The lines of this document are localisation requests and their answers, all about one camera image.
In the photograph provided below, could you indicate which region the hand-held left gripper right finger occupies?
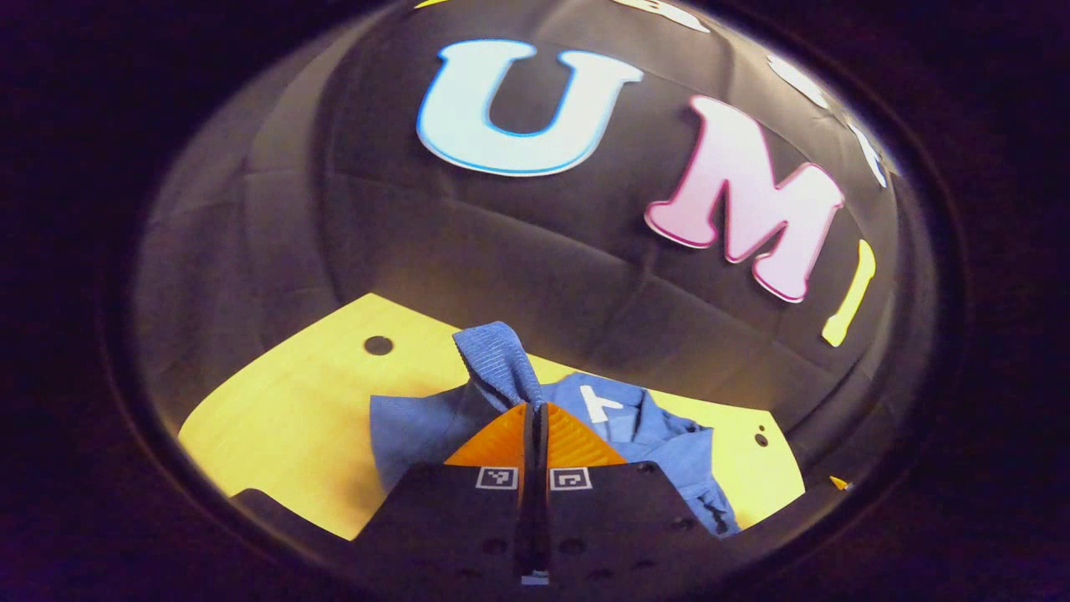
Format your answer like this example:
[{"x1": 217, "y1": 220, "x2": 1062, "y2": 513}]
[{"x1": 535, "y1": 401, "x2": 730, "y2": 590}]

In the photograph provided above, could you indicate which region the black backdrop cloth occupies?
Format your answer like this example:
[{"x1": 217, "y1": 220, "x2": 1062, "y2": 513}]
[{"x1": 134, "y1": 0, "x2": 912, "y2": 486}]

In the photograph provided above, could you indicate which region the blue jacket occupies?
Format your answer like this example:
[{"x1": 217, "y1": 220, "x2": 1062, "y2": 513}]
[{"x1": 369, "y1": 320, "x2": 743, "y2": 538}]

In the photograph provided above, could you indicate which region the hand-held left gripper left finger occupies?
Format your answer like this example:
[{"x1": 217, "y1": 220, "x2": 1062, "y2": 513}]
[{"x1": 349, "y1": 401, "x2": 536, "y2": 590}]

